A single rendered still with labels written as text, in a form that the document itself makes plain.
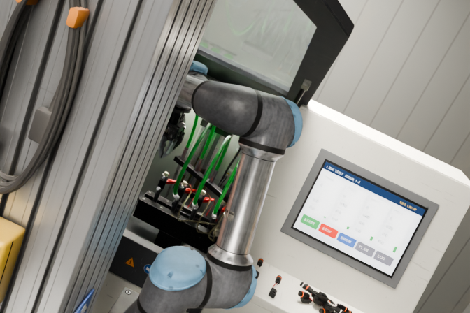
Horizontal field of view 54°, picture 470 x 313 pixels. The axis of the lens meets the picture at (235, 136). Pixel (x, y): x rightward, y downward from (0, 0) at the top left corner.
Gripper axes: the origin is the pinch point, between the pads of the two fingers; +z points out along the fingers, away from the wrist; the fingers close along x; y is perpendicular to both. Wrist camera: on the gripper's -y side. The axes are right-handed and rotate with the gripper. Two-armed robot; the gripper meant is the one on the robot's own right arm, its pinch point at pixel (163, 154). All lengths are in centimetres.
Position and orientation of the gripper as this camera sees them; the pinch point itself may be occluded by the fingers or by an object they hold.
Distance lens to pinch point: 164.9
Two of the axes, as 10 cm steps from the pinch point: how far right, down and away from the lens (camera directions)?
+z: -4.0, 8.6, 3.1
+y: -2.0, 2.5, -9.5
